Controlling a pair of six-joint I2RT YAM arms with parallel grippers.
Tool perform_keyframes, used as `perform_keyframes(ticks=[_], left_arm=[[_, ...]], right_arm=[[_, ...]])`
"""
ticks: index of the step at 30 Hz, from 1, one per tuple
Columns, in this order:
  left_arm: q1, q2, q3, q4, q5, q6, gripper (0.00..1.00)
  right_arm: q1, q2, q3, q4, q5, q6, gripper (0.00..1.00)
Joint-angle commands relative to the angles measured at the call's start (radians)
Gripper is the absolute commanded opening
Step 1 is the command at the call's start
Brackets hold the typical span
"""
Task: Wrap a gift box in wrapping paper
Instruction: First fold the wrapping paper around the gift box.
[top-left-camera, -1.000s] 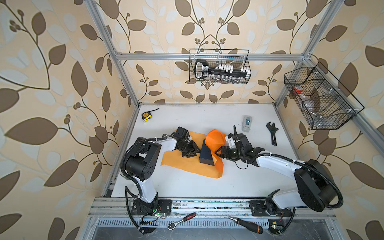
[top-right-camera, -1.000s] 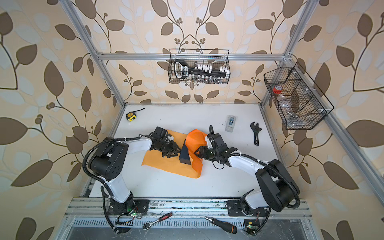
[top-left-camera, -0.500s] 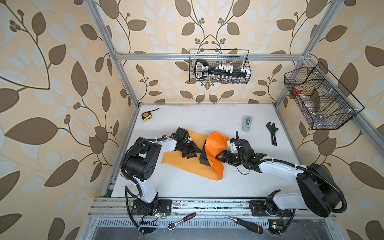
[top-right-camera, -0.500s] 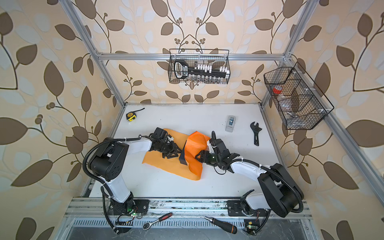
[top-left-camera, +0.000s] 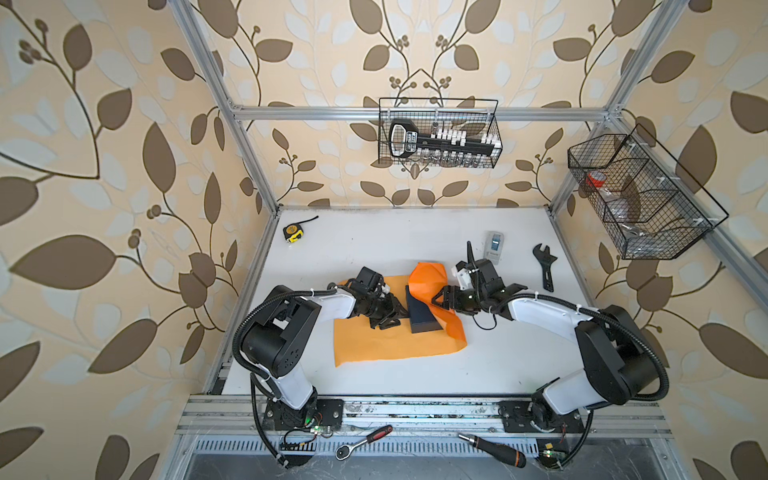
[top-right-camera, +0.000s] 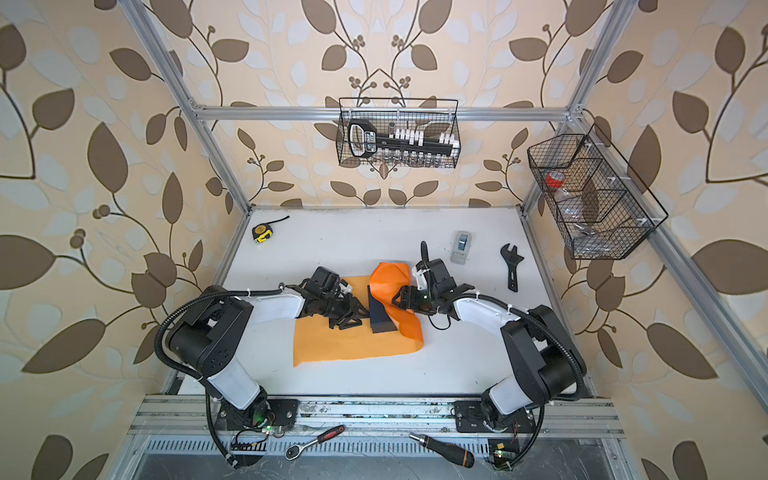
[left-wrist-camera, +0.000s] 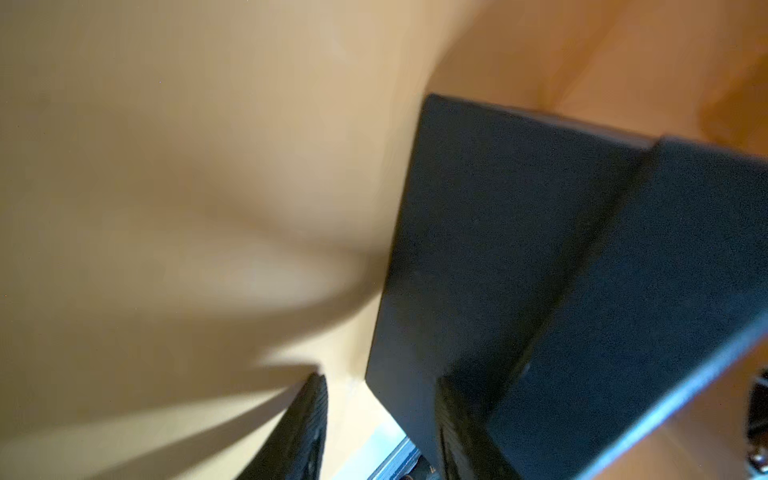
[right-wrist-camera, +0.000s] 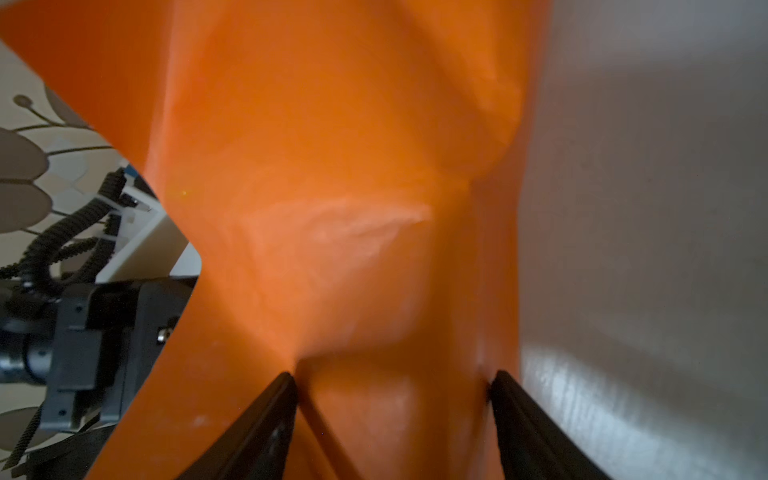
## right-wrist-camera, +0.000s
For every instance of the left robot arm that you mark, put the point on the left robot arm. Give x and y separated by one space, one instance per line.
76 248

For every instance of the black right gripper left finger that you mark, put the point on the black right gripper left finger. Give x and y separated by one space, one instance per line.
256 445

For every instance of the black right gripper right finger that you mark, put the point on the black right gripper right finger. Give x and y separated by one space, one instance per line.
530 443

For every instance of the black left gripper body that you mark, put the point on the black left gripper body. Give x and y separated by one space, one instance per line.
91 350

